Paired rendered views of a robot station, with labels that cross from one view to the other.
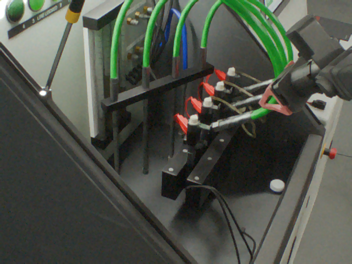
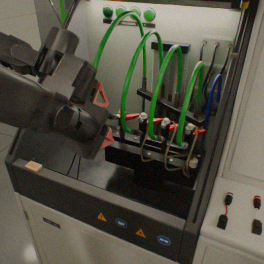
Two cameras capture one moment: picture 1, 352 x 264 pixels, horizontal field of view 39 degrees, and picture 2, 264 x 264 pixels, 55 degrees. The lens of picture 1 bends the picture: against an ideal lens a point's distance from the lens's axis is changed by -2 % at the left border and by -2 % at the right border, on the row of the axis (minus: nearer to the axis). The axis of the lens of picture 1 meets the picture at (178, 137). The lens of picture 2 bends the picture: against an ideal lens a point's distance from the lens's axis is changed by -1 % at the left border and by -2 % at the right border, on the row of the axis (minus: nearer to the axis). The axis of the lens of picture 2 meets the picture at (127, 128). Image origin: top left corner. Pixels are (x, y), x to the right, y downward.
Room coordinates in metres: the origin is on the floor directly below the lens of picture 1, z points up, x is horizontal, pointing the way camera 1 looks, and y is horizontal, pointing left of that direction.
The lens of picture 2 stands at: (0.96, -0.82, 1.55)
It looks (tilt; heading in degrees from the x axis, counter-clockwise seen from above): 33 degrees down; 93
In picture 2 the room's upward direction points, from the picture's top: straight up
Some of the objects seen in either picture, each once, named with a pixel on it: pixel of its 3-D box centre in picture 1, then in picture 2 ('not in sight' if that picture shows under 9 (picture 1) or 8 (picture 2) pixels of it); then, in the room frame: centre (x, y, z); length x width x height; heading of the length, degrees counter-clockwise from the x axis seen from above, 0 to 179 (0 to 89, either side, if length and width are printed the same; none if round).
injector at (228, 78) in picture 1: (231, 108); (184, 155); (1.12, -0.13, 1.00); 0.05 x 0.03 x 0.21; 67
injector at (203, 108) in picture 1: (208, 141); (141, 143); (0.97, -0.07, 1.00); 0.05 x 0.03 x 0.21; 67
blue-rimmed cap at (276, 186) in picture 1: (277, 186); not in sight; (1.00, -0.27, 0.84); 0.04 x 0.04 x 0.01
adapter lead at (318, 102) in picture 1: (304, 99); (226, 209); (1.20, -0.35, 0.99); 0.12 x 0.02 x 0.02; 64
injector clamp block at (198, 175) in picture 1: (207, 159); (151, 164); (1.01, -0.08, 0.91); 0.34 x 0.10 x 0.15; 157
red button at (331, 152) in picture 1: (329, 152); not in sight; (1.21, -0.46, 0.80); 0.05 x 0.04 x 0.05; 157
